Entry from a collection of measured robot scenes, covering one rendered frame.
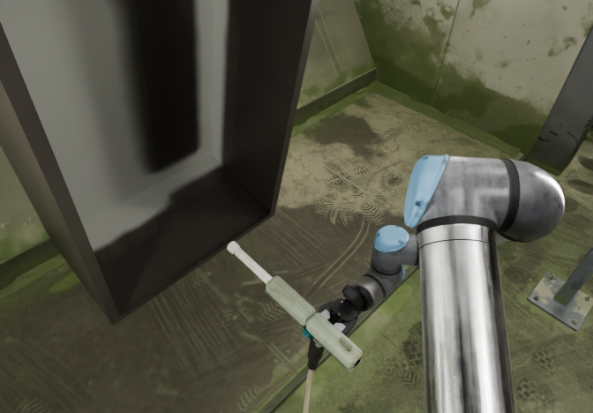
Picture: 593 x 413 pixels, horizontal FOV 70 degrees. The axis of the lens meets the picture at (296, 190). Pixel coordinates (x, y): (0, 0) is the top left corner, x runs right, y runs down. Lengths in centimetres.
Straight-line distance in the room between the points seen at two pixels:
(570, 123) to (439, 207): 197
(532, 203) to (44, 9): 96
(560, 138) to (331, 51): 138
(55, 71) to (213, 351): 106
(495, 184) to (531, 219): 8
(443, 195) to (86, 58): 85
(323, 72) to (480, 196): 214
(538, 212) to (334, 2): 237
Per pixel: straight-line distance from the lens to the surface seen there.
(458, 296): 62
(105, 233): 146
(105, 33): 113
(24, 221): 203
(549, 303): 207
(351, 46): 293
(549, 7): 246
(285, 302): 114
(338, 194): 216
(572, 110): 256
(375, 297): 125
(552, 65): 251
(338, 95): 281
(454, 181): 66
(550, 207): 73
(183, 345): 171
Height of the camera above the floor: 152
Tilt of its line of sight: 43 degrees down
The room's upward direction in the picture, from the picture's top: 1 degrees clockwise
